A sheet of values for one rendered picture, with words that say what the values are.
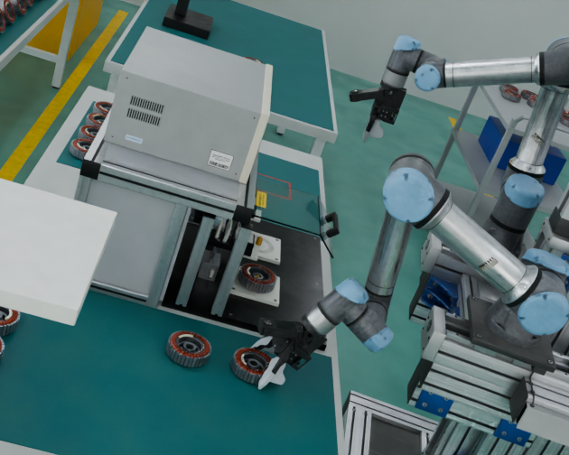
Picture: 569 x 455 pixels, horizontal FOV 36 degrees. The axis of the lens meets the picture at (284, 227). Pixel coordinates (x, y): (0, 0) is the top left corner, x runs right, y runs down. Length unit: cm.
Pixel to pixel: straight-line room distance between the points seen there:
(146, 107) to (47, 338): 63
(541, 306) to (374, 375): 184
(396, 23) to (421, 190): 588
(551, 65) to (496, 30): 539
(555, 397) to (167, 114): 122
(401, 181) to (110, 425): 84
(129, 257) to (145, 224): 11
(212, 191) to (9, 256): 77
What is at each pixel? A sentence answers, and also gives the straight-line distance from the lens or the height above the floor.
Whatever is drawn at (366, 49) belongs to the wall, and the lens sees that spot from 783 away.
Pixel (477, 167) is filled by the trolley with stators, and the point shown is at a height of 55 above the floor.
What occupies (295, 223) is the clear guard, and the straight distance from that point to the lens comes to 233.
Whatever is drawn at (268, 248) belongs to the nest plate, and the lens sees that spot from 277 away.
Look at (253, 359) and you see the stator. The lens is 226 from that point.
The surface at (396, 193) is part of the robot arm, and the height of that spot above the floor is 135.
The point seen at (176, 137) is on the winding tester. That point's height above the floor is 118.
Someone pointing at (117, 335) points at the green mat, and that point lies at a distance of 224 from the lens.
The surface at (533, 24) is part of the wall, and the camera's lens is 803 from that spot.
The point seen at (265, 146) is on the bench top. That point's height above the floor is 75.
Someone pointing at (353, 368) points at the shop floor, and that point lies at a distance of 382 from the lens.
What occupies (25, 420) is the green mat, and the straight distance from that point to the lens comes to 195.
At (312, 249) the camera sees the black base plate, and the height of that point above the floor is 77.
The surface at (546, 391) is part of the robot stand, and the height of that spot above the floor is 96.
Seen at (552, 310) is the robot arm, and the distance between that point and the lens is 210.
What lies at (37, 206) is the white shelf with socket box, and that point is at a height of 120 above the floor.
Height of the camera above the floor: 207
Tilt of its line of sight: 26 degrees down
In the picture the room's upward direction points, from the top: 20 degrees clockwise
